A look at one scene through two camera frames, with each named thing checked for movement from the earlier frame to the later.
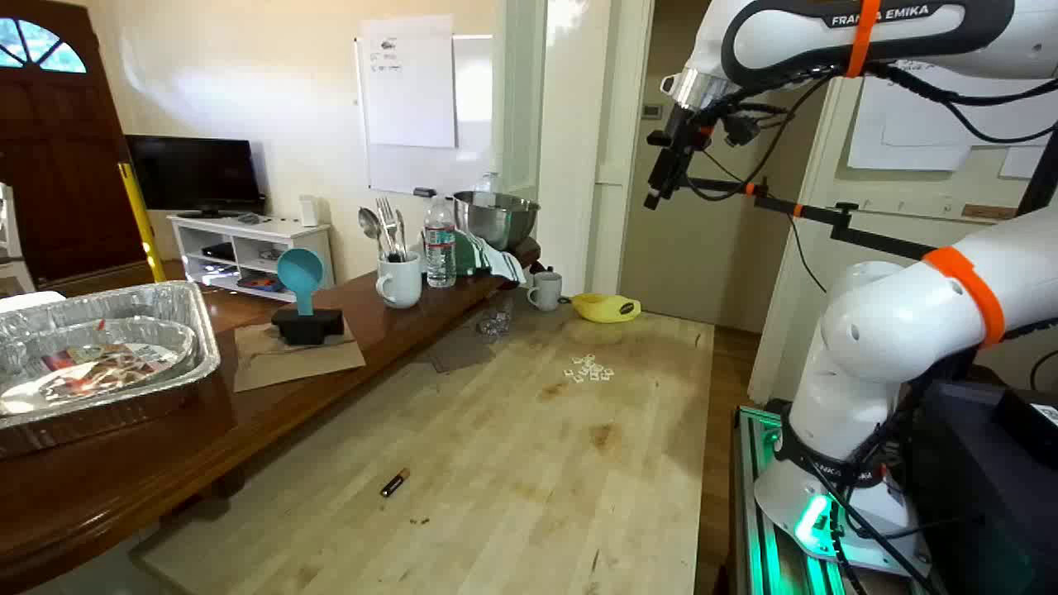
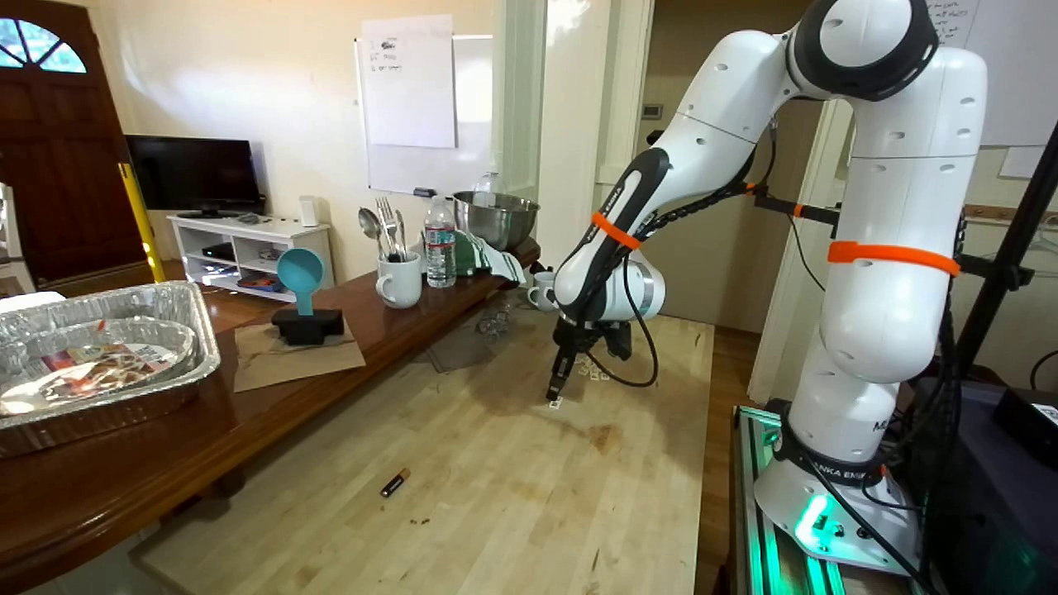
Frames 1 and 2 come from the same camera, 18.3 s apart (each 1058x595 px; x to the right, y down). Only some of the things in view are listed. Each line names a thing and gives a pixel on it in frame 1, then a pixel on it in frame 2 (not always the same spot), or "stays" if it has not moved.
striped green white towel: (478, 256) stays
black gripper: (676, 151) -> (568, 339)
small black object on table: (389, 487) stays
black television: (216, 175) stays
